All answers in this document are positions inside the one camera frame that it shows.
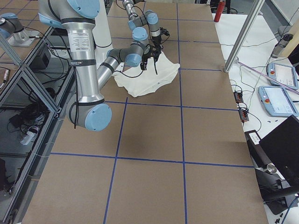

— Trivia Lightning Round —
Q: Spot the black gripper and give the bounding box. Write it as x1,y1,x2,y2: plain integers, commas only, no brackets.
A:
153,35,163,61
140,55,151,70

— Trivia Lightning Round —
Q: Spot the cream cat print t-shirt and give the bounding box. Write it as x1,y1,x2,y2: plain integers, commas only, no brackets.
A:
113,52,180,98

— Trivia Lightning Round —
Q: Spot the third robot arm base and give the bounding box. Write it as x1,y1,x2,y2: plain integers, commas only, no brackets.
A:
0,13,40,47

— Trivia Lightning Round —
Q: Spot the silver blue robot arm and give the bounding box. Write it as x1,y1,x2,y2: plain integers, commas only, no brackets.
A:
122,0,170,62
38,0,149,131

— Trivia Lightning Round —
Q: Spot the red cylinder bottle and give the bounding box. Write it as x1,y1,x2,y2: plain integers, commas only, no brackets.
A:
214,0,225,22

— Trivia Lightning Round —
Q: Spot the white hook reacher stick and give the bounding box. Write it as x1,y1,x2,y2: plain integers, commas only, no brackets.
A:
233,59,299,94

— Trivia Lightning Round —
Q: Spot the far blue teach pendant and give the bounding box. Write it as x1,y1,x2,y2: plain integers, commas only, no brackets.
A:
267,63,299,90

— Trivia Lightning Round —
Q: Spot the blue teach pendant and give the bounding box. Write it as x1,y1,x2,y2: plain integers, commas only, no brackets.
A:
258,86,299,117
267,63,299,90

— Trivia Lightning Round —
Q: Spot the near blue teach pendant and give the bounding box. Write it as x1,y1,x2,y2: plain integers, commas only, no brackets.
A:
258,86,299,117

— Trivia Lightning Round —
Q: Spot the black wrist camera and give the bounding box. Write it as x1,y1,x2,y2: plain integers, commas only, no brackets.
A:
144,45,155,57
160,27,170,36

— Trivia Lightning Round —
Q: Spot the aluminium frame post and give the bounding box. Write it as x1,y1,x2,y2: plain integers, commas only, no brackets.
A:
224,0,265,73

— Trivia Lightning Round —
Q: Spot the aluminium side frame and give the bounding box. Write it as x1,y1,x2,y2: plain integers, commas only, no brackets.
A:
0,21,73,224

